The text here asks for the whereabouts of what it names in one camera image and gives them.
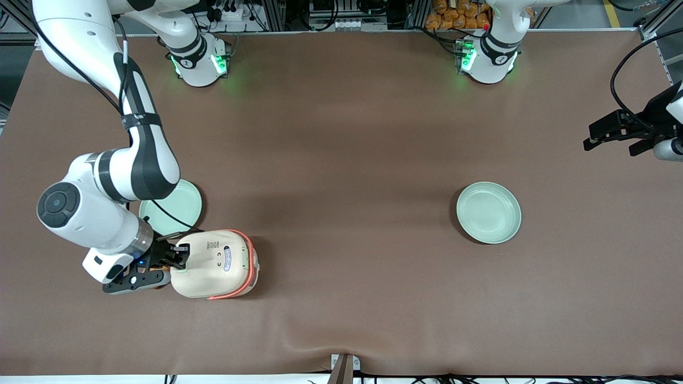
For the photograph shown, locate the cream rice cooker orange trim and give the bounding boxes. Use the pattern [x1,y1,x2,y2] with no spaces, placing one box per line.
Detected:
[170,229,260,301]

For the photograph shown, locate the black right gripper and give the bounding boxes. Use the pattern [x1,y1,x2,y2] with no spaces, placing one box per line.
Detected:
[102,238,192,295]

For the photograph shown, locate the bag of orange bread rolls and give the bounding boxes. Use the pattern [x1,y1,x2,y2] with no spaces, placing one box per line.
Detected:
[425,0,493,31]

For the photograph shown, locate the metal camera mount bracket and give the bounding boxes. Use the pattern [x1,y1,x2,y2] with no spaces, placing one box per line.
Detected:
[327,354,361,384]

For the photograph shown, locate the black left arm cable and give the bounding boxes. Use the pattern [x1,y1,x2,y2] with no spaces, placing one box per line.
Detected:
[610,27,683,135]

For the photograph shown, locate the aluminium frame profile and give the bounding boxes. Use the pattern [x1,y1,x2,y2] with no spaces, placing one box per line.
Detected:
[634,0,683,42]
[0,0,43,44]

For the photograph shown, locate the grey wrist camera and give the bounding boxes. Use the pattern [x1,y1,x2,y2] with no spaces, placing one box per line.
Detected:
[82,247,135,285]
[653,137,683,163]

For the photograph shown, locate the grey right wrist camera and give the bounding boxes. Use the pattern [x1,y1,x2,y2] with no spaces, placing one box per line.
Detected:
[82,247,135,285]

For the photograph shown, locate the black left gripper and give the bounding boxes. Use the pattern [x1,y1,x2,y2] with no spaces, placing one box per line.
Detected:
[583,80,683,152]

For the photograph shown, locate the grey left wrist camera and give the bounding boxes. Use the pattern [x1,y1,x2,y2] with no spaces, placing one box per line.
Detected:
[653,137,683,163]

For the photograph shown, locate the white power strip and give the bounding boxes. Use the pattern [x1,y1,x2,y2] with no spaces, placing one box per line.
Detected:
[209,4,252,25]

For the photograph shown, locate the grey electronics box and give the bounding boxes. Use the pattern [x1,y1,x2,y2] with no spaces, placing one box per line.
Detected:
[308,0,389,31]

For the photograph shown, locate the pale green plate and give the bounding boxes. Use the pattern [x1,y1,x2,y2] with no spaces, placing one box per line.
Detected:
[456,182,522,245]
[139,179,203,237]

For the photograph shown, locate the brown table cover mat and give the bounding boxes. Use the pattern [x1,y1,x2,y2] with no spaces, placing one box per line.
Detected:
[0,29,683,377]

